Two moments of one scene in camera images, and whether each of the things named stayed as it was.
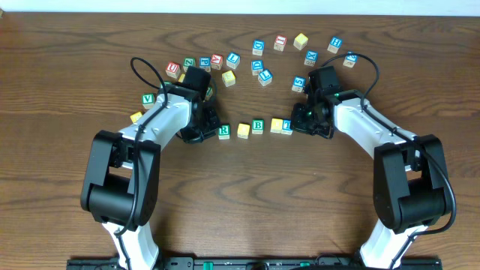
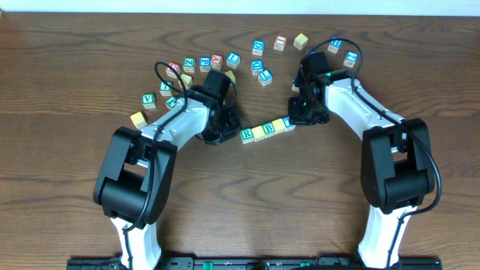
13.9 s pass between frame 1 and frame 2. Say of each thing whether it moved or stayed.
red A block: stayed
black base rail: stayed
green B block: moved
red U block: stayed
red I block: stayed
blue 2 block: stayed
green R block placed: moved
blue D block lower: stayed
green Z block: stayed
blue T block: moved
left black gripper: moved
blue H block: stayed
